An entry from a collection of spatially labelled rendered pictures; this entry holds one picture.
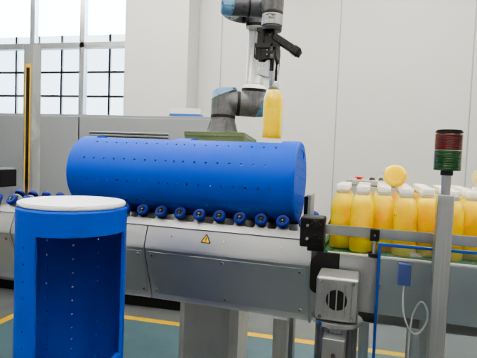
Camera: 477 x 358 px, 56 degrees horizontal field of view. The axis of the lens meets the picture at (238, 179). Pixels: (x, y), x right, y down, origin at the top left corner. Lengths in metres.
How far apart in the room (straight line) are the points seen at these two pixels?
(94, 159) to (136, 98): 2.82
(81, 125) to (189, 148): 2.13
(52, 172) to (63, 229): 2.64
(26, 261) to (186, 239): 0.58
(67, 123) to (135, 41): 1.30
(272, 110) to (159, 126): 1.85
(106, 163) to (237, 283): 0.65
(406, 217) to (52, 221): 0.96
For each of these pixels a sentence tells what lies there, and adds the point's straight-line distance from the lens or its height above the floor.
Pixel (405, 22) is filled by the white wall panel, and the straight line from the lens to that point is 4.51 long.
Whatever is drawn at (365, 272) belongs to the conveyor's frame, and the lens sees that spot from 1.37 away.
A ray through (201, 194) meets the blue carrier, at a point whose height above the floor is 1.03.
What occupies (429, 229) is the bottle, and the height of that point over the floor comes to 0.98.
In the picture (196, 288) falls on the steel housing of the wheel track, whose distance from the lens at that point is 1.66.
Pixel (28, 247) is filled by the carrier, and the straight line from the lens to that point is 1.21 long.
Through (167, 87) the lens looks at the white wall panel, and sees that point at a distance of 4.41.
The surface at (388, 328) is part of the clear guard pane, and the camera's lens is 1.37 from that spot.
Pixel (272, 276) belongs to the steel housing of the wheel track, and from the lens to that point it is 1.53.
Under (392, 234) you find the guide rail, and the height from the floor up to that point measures 0.97.
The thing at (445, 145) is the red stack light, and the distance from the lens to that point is 1.18.
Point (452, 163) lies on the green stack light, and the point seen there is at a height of 1.18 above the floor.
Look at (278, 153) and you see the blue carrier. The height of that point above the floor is 1.19.
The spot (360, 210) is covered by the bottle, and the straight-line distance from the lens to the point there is 1.38.
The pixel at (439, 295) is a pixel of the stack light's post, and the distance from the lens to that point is 1.24.
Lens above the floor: 1.18
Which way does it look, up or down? 3 degrees down
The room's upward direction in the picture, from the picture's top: 2 degrees clockwise
